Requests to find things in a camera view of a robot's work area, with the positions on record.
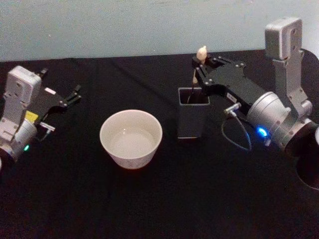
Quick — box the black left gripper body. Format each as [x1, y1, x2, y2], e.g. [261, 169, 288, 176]
[25, 87, 68, 123]

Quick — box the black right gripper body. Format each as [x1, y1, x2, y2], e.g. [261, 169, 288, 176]
[202, 61, 265, 117]

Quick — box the thin stick with pale handle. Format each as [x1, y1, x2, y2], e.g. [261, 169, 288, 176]
[186, 45, 208, 104]

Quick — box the dark grey square holder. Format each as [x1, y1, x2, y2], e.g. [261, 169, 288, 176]
[177, 87, 211, 140]

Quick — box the white ceramic bowl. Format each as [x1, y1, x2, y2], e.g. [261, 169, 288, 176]
[99, 109, 163, 170]

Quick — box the black table cloth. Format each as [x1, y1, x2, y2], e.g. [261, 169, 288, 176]
[0, 49, 319, 239]

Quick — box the thin cable with silver plug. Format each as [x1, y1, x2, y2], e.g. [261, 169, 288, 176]
[221, 102, 272, 151]
[36, 121, 56, 140]

